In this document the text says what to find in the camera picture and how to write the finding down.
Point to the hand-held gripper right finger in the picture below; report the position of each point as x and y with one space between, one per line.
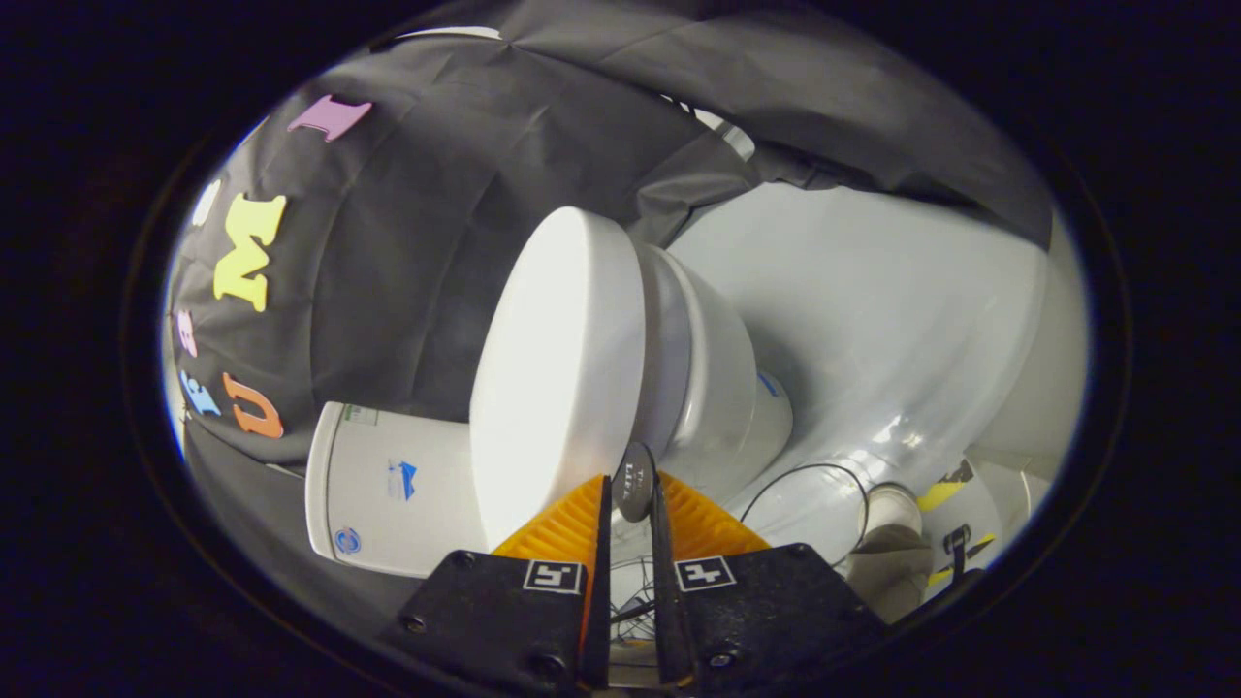
665 591

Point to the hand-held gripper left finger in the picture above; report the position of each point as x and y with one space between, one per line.
598 591

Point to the white toilet bowl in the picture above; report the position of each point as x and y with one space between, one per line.
717 378

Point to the grey and white object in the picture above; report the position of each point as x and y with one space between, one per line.
892 572

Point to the yellow and black object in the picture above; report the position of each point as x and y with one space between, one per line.
955 543

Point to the black backdrop cloth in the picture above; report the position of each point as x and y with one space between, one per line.
417 242

